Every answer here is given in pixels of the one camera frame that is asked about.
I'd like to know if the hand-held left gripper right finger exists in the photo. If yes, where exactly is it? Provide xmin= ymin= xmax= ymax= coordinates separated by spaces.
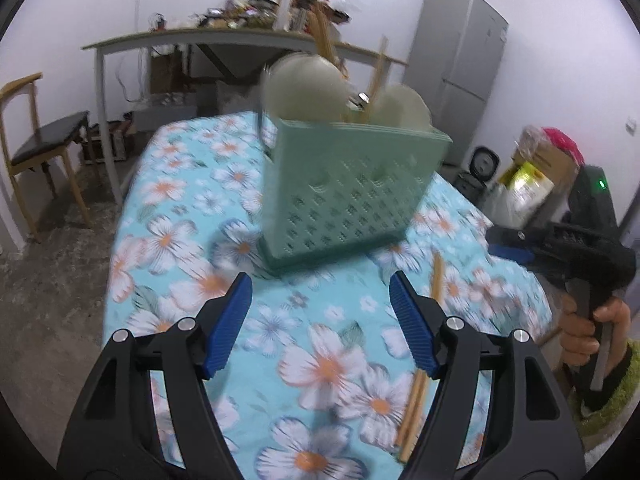
xmin=389 ymin=270 xmax=586 ymax=480

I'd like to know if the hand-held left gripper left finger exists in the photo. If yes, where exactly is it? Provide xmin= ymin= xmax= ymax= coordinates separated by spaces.
xmin=57 ymin=272 xmax=253 ymax=480

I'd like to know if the pink bag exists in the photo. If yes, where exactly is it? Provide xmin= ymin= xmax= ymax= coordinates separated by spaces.
xmin=542 ymin=127 xmax=586 ymax=166

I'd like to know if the wooden chair with dark seat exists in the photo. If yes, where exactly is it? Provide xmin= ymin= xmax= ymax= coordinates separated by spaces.
xmin=0 ymin=72 xmax=96 ymax=243

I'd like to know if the grey desk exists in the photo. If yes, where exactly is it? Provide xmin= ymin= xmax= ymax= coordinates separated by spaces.
xmin=81 ymin=27 xmax=408 ymax=206

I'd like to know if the person's right hand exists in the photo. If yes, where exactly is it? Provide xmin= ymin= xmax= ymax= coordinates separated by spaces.
xmin=559 ymin=294 xmax=632 ymax=368

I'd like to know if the brown cardboard box under desk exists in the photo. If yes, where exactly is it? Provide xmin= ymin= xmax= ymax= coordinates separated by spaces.
xmin=150 ymin=52 xmax=188 ymax=96

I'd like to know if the crumpled clear plastic bag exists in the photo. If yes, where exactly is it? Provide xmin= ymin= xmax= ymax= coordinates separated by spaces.
xmin=517 ymin=125 xmax=548 ymax=153

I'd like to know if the silver refrigerator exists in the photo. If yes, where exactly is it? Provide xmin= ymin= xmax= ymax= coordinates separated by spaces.
xmin=402 ymin=0 xmax=510 ymax=168

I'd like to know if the bamboo chopstick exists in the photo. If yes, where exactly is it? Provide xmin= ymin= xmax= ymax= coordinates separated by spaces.
xmin=430 ymin=251 xmax=447 ymax=306
xmin=395 ymin=367 xmax=426 ymax=448
xmin=357 ymin=35 xmax=390 ymax=123
xmin=400 ymin=375 xmax=432 ymax=463

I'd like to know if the yellow green printed sack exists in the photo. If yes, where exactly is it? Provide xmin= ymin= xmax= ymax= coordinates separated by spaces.
xmin=497 ymin=160 xmax=556 ymax=231

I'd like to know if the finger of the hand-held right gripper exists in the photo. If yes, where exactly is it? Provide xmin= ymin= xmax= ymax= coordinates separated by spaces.
xmin=486 ymin=226 xmax=556 ymax=251
xmin=487 ymin=242 xmax=538 ymax=267

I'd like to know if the blue floral blanket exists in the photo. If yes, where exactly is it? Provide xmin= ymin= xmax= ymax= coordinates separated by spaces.
xmin=102 ymin=110 xmax=553 ymax=480

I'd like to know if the pile of bamboo chopsticks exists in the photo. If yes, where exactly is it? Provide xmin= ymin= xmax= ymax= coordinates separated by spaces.
xmin=306 ymin=0 xmax=351 ymax=83

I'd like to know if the green plastic utensil holder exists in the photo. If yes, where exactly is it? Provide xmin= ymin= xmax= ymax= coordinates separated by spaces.
xmin=257 ymin=110 xmax=453 ymax=273

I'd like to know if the black rice cooker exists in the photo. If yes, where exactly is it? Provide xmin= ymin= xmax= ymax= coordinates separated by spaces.
xmin=452 ymin=146 xmax=501 ymax=201

